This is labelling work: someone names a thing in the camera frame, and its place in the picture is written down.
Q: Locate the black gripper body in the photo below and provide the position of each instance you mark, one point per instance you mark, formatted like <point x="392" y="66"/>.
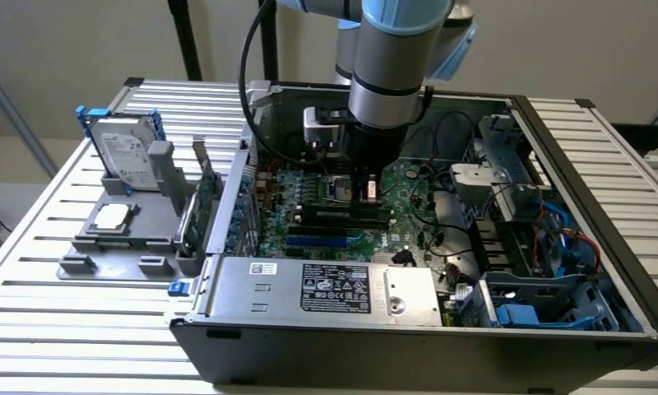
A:
<point x="375" y="144"/>

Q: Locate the green RAM stick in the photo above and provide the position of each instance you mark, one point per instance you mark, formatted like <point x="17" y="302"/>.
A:
<point x="335" y="214"/>

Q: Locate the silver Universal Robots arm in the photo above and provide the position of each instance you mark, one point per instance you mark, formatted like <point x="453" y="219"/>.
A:
<point x="387" y="61"/>

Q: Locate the black RAM slot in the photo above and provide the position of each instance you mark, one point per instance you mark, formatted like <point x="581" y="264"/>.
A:
<point x="340" y="224"/>

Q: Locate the blue expansion slot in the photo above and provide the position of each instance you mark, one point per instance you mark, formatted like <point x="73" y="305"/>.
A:
<point x="317" y="241"/>

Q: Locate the CPU socket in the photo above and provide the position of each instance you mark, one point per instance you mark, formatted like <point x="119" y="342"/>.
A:
<point x="341" y="187"/>

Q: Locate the green motherboard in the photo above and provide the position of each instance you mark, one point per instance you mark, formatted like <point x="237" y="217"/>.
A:
<point x="319" y="193"/>

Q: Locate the grey fan shroud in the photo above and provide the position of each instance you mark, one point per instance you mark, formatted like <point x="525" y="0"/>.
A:
<point x="472" y="175"/>

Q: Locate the silver disk bay cage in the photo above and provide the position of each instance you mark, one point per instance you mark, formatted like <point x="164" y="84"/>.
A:
<point x="506" y="164"/>

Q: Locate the green graphics card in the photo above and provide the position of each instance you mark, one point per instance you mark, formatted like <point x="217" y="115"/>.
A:
<point x="200" y="197"/>

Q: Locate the silver power supply unit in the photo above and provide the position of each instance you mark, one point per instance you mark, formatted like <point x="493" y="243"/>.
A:
<point x="285" y="294"/>

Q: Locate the black open PC case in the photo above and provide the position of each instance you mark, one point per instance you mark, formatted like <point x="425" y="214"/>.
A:
<point x="417" y="354"/>

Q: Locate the blue plastic disk bay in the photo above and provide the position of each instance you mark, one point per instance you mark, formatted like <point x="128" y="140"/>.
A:
<point x="548" y="300"/>

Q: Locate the blue plastic clip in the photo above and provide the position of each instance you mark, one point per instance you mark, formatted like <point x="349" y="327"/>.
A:
<point x="177" y="287"/>

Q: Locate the silver hard disk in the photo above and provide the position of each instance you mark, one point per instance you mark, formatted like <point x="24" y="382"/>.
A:
<point x="125" y="154"/>

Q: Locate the grey parts rack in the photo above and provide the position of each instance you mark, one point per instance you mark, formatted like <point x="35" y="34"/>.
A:
<point x="125" y="251"/>

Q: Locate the white CPU chip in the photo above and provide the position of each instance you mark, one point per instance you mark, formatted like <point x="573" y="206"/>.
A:
<point x="112" y="215"/>

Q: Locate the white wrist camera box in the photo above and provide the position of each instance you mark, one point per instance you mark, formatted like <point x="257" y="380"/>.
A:
<point x="320" y="123"/>

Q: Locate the black metal post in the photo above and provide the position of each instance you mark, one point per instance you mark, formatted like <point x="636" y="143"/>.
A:
<point x="269" y="41"/>
<point x="187" y="37"/>

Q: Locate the blue disk carrier frame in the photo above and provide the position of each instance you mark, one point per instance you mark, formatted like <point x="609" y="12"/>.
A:
<point x="159" y="123"/>

